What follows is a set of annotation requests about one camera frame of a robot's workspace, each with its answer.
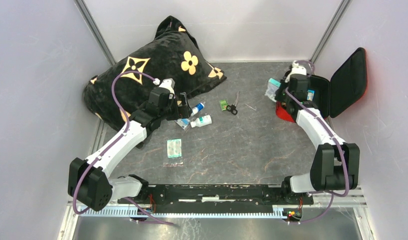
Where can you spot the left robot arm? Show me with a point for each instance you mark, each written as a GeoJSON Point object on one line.
{"type": "Point", "coordinates": [89, 179]}

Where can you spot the white blue gauze packet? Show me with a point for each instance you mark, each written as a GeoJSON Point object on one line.
{"type": "Point", "coordinates": [271, 93]}

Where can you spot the small green packet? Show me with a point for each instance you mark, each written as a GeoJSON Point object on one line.
{"type": "Point", "coordinates": [223, 104]}

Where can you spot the white bottle green label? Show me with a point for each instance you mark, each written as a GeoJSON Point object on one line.
{"type": "Point", "coordinates": [201, 121]}

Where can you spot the small clear zip bag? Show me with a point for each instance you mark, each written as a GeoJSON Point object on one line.
{"type": "Point", "coordinates": [273, 85]}

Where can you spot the teal plaster packet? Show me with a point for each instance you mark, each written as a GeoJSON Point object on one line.
{"type": "Point", "coordinates": [174, 148]}

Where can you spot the red medicine kit case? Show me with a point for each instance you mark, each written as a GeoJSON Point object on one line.
{"type": "Point", "coordinates": [333, 96]}

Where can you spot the black handled scissors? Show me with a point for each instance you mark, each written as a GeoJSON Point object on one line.
{"type": "Point", "coordinates": [232, 108]}

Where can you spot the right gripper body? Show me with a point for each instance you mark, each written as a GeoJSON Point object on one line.
{"type": "Point", "coordinates": [281, 95]}

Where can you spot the blue white clear packet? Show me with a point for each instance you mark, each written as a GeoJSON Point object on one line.
{"type": "Point", "coordinates": [184, 123]}

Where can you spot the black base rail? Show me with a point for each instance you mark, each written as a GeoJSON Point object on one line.
{"type": "Point", "coordinates": [219, 198]}

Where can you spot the white bottle blue label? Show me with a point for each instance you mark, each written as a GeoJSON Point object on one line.
{"type": "Point", "coordinates": [197, 108]}

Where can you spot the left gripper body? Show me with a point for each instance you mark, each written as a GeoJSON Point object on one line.
{"type": "Point", "coordinates": [183, 111]}

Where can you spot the black pillow with gold flowers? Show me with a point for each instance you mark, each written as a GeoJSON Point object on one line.
{"type": "Point", "coordinates": [173, 54]}

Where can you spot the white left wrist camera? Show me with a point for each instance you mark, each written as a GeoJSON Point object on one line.
{"type": "Point", "coordinates": [168, 84]}

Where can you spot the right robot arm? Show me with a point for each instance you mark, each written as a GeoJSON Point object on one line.
{"type": "Point", "coordinates": [335, 167]}

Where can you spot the blue white wipes pack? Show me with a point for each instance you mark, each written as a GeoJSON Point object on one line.
{"type": "Point", "coordinates": [310, 95]}

